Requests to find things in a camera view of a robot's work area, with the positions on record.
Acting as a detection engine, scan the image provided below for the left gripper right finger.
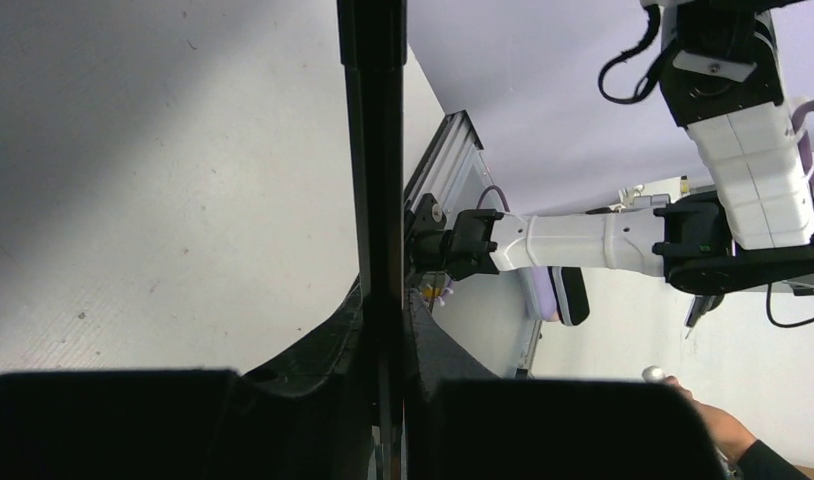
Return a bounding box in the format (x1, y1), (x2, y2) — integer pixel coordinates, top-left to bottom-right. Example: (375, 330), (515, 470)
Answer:
(404, 292), (725, 479)

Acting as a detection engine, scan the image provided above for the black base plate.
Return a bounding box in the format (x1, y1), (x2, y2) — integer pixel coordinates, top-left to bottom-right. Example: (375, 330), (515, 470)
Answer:
(404, 193), (452, 273)

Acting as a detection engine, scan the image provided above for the aluminium frame rail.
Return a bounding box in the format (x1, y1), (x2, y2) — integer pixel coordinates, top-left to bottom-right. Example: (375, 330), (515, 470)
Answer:
(405, 110), (492, 223)

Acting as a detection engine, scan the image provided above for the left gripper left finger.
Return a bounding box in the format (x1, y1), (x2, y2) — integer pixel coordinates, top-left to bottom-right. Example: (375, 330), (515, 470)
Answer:
(0, 286), (372, 479)

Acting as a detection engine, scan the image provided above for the person's bare hand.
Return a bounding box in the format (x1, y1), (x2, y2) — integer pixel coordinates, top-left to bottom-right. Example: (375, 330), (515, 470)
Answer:
(662, 376), (758, 464)

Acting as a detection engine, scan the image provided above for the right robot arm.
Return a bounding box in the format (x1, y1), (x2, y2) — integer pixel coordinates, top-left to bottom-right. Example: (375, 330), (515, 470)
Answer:
(407, 1), (814, 295)

